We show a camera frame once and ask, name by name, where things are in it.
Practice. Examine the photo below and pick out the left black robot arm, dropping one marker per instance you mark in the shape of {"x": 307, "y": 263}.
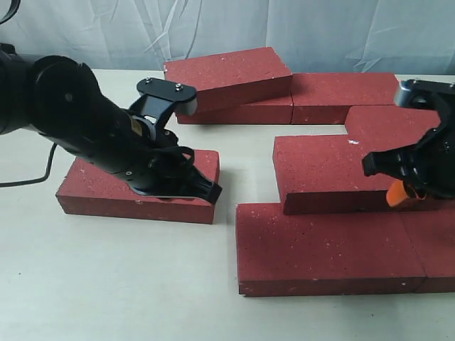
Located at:
{"x": 61, "y": 100}

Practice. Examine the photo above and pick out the front right base brick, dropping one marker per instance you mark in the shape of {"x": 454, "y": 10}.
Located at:
{"x": 432, "y": 236}

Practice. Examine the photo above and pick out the pale blue backdrop cloth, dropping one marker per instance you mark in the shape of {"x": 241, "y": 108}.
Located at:
{"x": 406, "y": 37}

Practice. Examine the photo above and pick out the front left base brick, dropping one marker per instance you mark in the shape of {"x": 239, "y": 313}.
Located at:
{"x": 323, "y": 255}

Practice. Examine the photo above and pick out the red brick top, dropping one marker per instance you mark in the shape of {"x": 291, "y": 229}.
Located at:
{"x": 228, "y": 80}

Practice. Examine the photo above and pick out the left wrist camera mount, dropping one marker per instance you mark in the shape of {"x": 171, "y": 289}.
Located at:
{"x": 159, "y": 99}

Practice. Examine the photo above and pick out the base brick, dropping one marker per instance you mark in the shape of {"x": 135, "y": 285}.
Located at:
{"x": 325, "y": 98}
{"x": 269, "y": 112}
{"x": 432, "y": 236}
{"x": 323, "y": 255}

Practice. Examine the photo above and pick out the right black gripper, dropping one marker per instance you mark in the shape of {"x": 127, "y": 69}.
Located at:
{"x": 426, "y": 166}

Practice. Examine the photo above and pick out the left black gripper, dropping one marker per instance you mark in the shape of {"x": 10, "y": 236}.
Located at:
{"x": 135, "y": 146}

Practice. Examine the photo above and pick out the back right base brick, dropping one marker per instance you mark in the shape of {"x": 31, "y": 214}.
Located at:
{"x": 325, "y": 98}

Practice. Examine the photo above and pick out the back left base brick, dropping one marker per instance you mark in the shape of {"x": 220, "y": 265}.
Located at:
{"x": 269, "y": 112}

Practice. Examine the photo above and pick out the red brick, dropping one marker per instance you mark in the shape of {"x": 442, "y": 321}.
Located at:
{"x": 87, "y": 190}
{"x": 323, "y": 174}
{"x": 228, "y": 80}
{"x": 380, "y": 128}

